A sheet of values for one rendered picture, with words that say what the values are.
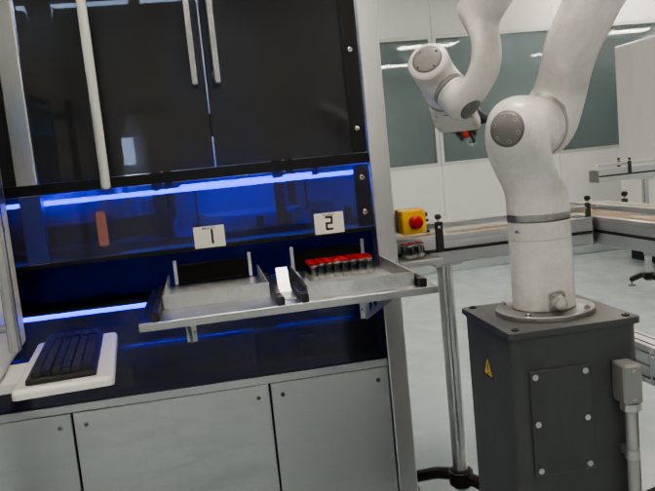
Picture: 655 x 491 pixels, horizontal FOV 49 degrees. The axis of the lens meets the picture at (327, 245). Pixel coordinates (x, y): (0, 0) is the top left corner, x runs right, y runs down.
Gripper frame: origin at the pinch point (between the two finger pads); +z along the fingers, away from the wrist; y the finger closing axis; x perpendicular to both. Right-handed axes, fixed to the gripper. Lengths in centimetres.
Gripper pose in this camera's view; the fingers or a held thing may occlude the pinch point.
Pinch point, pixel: (466, 131)
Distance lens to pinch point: 175.5
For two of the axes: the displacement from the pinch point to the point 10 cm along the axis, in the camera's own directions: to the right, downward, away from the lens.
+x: 1.0, -9.5, 3.0
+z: 4.1, 3.2, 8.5
